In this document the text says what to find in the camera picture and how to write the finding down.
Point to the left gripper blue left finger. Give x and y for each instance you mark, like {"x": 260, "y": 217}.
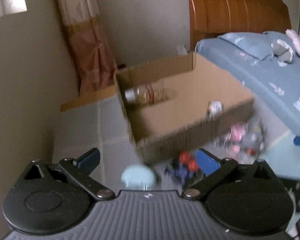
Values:
{"x": 78, "y": 173}

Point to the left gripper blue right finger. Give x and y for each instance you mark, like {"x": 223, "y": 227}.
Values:
{"x": 217, "y": 172}

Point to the pink bottle keychain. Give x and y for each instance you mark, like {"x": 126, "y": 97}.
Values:
{"x": 231, "y": 140}

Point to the grey cartoon figure toy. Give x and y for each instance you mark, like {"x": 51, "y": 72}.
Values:
{"x": 253, "y": 142}

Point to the glass bottle with yellow beads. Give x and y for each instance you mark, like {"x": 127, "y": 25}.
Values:
{"x": 147, "y": 94}

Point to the red round caps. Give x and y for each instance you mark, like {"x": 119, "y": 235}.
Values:
{"x": 186, "y": 159}

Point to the light blue egg case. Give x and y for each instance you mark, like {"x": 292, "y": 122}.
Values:
{"x": 138, "y": 177}

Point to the brown cardboard box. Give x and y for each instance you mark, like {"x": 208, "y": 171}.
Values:
{"x": 161, "y": 131}

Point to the pink beige curtain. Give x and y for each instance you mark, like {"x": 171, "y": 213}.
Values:
{"x": 89, "y": 45}

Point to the blue floral bed sheet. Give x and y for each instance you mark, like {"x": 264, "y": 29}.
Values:
{"x": 275, "y": 82}

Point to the blue floral pillow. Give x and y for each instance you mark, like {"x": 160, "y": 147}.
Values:
{"x": 257, "y": 45}

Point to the grey plush toy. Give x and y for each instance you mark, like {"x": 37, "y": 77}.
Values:
{"x": 282, "y": 50}

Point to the wooden bed headboard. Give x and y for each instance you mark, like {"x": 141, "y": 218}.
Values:
{"x": 210, "y": 18}

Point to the small silver keychain charm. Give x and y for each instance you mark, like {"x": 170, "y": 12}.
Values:
{"x": 214, "y": 108}

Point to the white wall socket plug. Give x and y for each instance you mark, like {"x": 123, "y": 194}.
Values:
{"x": 181, "y": 50}

